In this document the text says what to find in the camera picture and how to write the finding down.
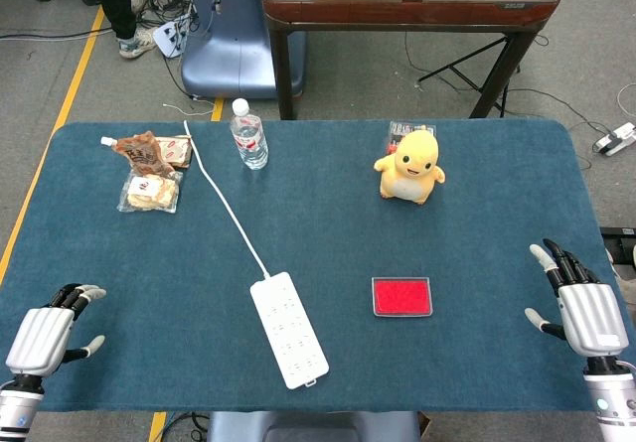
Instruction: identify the white coiled floor cable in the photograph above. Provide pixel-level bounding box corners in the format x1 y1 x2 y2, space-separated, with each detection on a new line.
615 81 636 115

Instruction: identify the black metal stand leg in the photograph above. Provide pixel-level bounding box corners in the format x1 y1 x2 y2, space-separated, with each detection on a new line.
416 37 522 84

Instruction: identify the clear plastic water bottle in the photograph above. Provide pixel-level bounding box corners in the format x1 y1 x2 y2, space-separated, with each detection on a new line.
229 97 270 171

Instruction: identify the grey robot torso base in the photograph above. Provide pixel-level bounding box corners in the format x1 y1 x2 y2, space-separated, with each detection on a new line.
206 410 422 442

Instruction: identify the white power strip cable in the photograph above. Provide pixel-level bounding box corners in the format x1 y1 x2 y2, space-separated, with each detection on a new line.
183 119 272 279

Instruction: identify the blue table cloth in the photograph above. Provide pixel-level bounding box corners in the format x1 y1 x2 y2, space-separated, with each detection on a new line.
0 118 608 413

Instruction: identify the black floor cable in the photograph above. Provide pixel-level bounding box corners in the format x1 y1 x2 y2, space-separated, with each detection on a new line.
404 32 605 138

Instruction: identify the yellow plush dinosaur toy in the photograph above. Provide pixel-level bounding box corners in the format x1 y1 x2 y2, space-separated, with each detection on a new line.
374 131 447 207

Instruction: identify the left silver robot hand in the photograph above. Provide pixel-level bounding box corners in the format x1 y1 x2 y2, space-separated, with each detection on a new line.
4 282 107 378

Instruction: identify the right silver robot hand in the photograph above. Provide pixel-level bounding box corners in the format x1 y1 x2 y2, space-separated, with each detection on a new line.
524 237 630 360

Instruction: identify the brown spout drink pouch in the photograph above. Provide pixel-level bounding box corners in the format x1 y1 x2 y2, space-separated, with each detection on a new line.
100 131 178 179

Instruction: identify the blue robot pedestal base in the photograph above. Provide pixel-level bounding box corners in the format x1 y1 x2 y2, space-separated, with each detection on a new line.
181 0 305 99

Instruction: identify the person in black trousers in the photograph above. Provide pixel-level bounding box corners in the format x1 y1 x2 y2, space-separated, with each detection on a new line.
74 0 158 60

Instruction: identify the red white snack packet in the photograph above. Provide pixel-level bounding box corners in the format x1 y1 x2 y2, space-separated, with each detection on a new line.
156 134 194 169

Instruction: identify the red ink pad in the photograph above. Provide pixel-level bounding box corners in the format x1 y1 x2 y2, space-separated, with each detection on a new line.
371 276 433 319

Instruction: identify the thin white floor cable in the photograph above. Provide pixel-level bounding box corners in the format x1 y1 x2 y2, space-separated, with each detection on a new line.
163 94 216 116

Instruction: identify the brown mahjong table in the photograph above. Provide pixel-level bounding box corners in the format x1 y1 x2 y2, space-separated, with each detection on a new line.
261 0 562 120

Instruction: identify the white grey floor power strip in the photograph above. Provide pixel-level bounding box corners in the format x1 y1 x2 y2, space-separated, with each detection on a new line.
591 122 636 157

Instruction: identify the black equipment box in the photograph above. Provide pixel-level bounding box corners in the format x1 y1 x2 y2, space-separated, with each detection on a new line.
599 225 636 267

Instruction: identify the clear bagged bread package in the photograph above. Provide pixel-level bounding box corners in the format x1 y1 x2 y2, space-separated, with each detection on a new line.
116 171 184 215

